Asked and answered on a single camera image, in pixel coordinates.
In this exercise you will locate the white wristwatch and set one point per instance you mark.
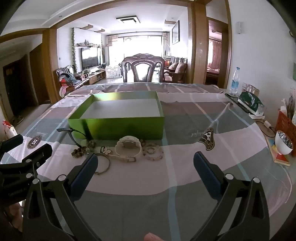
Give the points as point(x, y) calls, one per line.
point(128, 143)

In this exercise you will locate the white wall box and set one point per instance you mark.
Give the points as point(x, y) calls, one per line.
point(240, 27)

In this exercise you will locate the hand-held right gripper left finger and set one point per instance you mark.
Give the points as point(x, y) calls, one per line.
point(85, 171)

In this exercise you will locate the white play fence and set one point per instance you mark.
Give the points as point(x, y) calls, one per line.
point(113, 71)

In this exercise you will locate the green and white tissue pack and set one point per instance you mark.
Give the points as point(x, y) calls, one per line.
point(249, 100)

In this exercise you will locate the colourful wooden board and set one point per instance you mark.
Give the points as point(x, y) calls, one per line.
point(281, 160)

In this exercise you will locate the framed wall picture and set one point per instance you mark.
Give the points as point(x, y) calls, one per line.
point(175, 32)

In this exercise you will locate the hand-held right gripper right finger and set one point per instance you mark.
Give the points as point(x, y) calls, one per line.
point(203, 169)

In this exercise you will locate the dark wooden dining chair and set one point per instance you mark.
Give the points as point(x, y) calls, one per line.
point(129, 67)

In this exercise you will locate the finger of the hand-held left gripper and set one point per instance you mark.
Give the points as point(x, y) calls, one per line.
point(42, 151)
point(16, 140)

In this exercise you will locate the white power adapter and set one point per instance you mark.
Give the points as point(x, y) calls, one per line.
point(267, 124)

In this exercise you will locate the white bowl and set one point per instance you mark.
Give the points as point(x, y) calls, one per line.
point(282, 147)

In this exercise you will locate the rectangular ceiling light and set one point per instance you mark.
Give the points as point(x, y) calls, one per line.
point(128, 19)

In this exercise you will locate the plastic water bottle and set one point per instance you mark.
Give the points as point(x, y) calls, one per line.
point(235, 83)

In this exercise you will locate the wooden armchair with clothes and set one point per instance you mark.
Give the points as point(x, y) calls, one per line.
point(69, 77)

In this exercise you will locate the green ivy garland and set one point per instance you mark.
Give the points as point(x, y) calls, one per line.
point(74, 51)

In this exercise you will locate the pink plastic bag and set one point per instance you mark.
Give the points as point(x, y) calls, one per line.
point(9, 131)

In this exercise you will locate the wooden sofa with cushions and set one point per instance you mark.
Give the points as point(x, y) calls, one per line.
point(177, 70)

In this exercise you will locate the flat screen television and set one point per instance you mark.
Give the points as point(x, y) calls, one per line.
point(90, 58)

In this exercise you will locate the red plastic basket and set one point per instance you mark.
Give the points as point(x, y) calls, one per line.
point(285, 125)

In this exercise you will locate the green cardboard box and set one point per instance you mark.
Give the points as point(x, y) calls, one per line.
point(115, 127)

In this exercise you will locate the wooden television cabinet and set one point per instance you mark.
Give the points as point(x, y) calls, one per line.
point(97, 77)

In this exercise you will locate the person's right hand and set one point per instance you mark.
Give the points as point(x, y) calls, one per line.
point(153, 237)

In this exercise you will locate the thin bangle with flower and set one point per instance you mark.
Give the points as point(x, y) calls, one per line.
point(106, 151)

